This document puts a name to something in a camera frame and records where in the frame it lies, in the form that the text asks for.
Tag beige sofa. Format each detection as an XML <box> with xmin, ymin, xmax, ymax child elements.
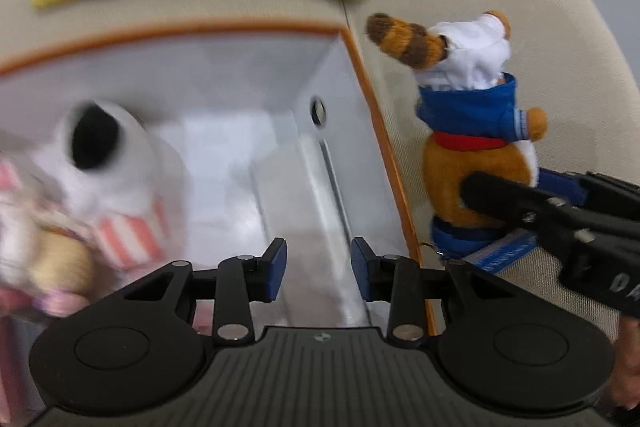
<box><xmin>0</xmin><ymin>0</ymin><xmax>640</xmax><ymax>408</ymax></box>

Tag white storage box orange rim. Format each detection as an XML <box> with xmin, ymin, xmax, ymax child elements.
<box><xmin>0</xmin><ymin>21</ymin><xmax>437</xmax><ymax>427</ymax></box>

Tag person's right hand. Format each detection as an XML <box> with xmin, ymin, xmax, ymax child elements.
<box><xmin>607</xmin><ymin>316</ymin><xmax>640</xmax><ymax>425</ymax></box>

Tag brown plush toy blue hoodie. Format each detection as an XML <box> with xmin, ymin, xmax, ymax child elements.
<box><xmin>366</xmin><ymin>10</ymin><xmax>549</xmax><ymax>258</ymax></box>

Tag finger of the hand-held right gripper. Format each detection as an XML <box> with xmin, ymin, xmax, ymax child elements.
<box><xmin>461</xmin><ymin>171</ymin><xmax>640</xmax><ymax>259</ymax></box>
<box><xmin>539</xmin><ymin>168</ymin><xmax>640</xmax><ymax>223</ymax></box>

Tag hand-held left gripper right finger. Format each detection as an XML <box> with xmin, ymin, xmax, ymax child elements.
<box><xmin>351</xmin><ymin>237</ymin><xmax>517</xmax><ymax>344</ymax></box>

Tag white plush toy pink stripes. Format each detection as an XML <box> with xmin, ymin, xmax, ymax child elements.
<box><xmin>0</xmin><ymin>99</ymin><xmax>195</xmax><ymax>319</ymax></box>

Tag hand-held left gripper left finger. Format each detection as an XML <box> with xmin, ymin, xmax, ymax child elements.
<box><xmin>122</xmin><ymin>237</ymin><xmax>289</xmax><ymax>345</ymax></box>

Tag blue white card tag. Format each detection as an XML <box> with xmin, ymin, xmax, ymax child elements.
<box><xmin>472</xmin><ymin>227</ymin><xmax>542</xmax><ymax>276</ymax></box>

